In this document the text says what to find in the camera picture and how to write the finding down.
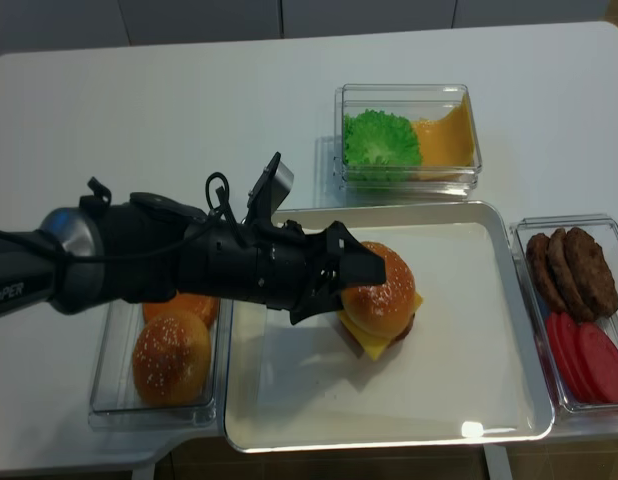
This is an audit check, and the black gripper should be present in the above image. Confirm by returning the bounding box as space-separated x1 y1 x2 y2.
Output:
177 220 386 325

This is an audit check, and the sesame bun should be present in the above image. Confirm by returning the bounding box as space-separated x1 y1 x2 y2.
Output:
132 310 212 407
341 241 416 339

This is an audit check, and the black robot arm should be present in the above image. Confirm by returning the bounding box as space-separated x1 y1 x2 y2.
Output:
0 173 386 323

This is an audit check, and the green lettuce leaf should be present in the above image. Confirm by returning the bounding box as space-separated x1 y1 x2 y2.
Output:
343 109 422 167

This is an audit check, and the clear lettuce and cheese container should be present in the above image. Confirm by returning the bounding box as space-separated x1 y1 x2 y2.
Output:
334 83 483 197

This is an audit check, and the yellow cheese slice on burger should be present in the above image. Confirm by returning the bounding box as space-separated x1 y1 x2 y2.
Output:
337 292 423 360

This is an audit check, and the burger patty on tray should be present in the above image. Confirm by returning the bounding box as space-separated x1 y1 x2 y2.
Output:
392 314 415 344

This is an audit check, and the plain bottom bun in container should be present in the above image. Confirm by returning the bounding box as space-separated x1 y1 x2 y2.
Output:
142 293 220 328

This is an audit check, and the white paper sheet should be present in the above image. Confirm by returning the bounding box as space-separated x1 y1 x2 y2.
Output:
258 222 528 423

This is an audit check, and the white serving tray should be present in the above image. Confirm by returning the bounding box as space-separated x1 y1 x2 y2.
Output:
224 201 555 452

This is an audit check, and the yellow cheese slice in container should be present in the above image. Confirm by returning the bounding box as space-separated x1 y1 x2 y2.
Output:
411 94 475 167

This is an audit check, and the brown meat patty back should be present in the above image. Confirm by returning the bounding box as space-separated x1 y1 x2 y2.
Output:
525 233 568 313

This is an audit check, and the brown meat patty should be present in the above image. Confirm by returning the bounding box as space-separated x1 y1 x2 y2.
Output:
547 228 596 323
525 233 568 313
565 227 618 317

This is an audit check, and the brown meat patty middle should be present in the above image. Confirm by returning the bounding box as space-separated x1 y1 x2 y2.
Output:
547 228 596 323

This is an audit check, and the red tomato slice back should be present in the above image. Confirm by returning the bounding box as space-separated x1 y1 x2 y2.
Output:
545 312 597 404

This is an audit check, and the red tomato slice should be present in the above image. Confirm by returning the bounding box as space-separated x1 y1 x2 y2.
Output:
576 323 618 404
545 312 597 404

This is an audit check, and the clear patty and tomato container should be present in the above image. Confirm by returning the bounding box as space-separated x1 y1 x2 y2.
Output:
511 215 618 414

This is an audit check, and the brown meat patty front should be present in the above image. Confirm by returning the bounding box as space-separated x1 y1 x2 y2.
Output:
565 227 618 317

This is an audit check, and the clear plastic bun container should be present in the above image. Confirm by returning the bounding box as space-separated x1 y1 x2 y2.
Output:
89 295 232 431

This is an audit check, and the red tomato slice front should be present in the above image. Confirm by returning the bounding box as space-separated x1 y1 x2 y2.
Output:
576 323 618 404

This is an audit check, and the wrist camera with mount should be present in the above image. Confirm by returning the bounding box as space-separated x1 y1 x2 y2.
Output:
244 152 294 225

